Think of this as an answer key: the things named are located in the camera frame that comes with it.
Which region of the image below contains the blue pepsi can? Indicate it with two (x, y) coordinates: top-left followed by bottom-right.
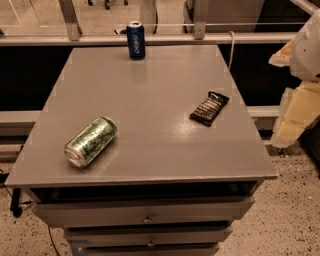
(126, 21), (146, 60)

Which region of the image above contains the top grey drawer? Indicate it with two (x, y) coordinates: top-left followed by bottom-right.
(33, 196), (255, 228)

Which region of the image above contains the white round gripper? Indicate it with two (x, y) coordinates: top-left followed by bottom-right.
(269, 10), (320, 148)

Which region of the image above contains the black floor cable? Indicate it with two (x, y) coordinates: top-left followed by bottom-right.
(0, 169), (63, 256)

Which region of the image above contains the grey drawer cabinet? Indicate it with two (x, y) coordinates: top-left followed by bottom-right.
(4, 45), (279, 256)

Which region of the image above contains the middle grey drawer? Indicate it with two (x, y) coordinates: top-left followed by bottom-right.
(64, 226), (232, 248)

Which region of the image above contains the grey metal railing frame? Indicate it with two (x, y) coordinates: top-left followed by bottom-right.
(0, 0), (320, 47)

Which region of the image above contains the green aluminium drink can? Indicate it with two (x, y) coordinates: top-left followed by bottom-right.
(64, 116), (117, 168)

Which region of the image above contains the bottom grey drawer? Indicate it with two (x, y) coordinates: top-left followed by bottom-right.
(79, 244), (219, 256)

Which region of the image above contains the black rxbar chocolate wrapper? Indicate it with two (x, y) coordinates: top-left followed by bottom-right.
(189, 91), (229, 127)

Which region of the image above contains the grey drawer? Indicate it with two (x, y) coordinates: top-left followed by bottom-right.
(64, 226), (232, 248)
(79, 244), (219, 256)
(33, 196), (255, 228)

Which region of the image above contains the white cable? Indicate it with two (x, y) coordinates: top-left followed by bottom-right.
(227, 30), (236, 72)

